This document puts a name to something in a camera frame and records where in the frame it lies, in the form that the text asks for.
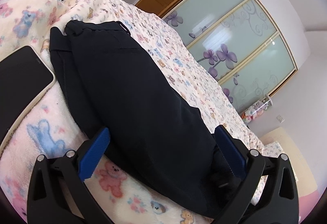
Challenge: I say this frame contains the black pants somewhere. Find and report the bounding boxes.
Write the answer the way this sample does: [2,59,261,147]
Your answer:
[49,20,241,218]

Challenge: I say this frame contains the cream headboard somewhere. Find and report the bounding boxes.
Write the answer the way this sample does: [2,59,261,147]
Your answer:
[259,126,319,212]

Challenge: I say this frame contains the bear print pillow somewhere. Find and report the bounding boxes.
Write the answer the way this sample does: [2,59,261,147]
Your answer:
[263,141,284,158]

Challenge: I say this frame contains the clear tube of plush toys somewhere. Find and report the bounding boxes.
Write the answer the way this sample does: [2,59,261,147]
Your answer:
[241,96,272,125]

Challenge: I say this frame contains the black smartphone cream case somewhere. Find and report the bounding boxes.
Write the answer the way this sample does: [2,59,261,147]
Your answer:
[0,46,55,152]

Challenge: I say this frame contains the floral glass wardrobe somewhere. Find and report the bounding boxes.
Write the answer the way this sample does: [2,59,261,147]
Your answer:
[160,0,298,112]

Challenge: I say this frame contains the bear print blanket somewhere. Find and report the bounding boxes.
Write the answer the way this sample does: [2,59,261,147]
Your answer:
[1,0,265,223]

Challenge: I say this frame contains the white wall socket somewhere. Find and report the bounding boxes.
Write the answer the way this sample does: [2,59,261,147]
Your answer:
[277,115,285,123]

